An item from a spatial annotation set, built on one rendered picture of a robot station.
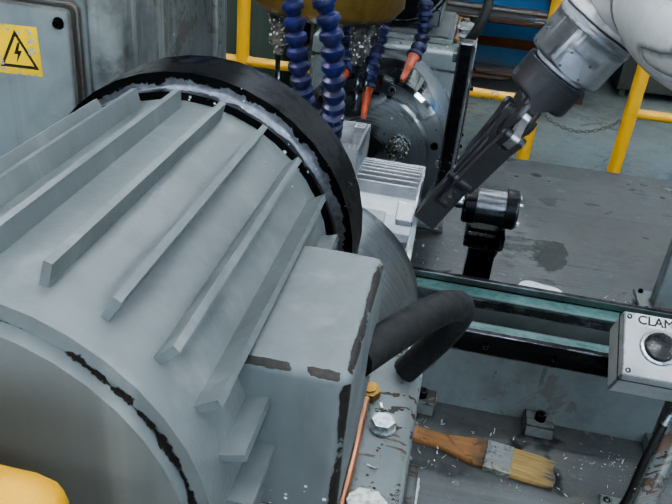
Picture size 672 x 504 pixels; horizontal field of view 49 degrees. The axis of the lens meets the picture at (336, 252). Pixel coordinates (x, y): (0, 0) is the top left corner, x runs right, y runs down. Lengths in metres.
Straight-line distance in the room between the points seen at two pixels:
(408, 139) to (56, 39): 0.56
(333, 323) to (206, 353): 0.05
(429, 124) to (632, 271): 0.55
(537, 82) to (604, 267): 0.73
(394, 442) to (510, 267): 0.97
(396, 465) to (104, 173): 0.25
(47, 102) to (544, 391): 0.71
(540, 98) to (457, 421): 0.45
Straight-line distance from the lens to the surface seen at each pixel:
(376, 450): 0.46
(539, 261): 1.46
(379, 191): 0.93
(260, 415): 0.27
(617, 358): 0.79
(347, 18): 0.83
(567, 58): 0.80
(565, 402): 1.05
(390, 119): 1.15
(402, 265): 0.73
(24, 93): 0.88
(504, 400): 1.05
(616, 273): 1.49
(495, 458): 0.99
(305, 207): 0.36
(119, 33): 0.82
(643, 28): 0.66
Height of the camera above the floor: 1.48
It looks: 30 degrees down
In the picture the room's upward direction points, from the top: 6 degrees clockwise
